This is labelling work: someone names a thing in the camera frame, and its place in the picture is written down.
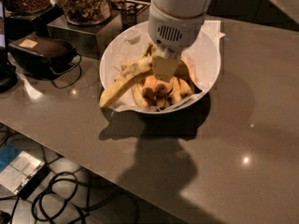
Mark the bunch of small bananas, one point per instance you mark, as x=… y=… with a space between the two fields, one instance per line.
x=154 y=94

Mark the white paper liner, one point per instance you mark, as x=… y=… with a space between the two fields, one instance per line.
x=124 y=47

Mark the white blue box on floor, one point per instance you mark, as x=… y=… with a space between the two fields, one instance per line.
x=20 y=172

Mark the black device with label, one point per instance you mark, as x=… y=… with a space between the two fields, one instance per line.
x=43 y=57

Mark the metal stand block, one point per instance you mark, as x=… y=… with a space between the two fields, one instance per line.
x=89 y=41

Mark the upper back banana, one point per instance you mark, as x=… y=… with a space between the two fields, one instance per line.
x=147 y=53

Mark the white bowl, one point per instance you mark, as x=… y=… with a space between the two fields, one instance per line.
x=202 y=59

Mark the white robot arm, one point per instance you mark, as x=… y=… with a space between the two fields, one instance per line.
x=289 y=7

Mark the glass jar of granola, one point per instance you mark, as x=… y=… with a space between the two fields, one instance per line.
x=86 y=12

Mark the large front banana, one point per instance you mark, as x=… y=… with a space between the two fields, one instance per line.
x=125 y=80

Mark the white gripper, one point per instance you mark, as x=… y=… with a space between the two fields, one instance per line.
x=177 y=32

